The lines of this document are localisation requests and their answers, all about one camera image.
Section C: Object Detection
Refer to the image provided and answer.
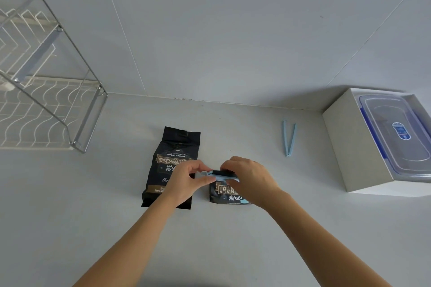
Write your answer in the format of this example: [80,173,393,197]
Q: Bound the person's left forearm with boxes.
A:
[72,194,193,287]

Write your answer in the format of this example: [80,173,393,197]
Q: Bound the light blue sealing clip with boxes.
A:
[282,120,297,157]
[201,170,242,183]

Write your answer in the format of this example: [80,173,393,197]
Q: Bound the metal wire dish rack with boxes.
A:
[0,0,108,154]

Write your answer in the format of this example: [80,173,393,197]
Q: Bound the black coffee bag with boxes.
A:
[209,169,252,206]
[141,126,201,210]

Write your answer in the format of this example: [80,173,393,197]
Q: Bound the clear container with blue-rimmed lid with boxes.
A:
[358,94,431,183]

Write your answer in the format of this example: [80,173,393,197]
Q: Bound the person's right hand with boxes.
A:
[220,156,282,211]

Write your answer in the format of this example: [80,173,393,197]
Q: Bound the person's right forearm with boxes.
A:
[257,190,393,287]

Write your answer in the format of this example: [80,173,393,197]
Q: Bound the white cardboard box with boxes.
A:
[322,87,431,197]

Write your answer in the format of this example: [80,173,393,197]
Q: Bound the person's left hand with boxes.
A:
[162,160,217,211]

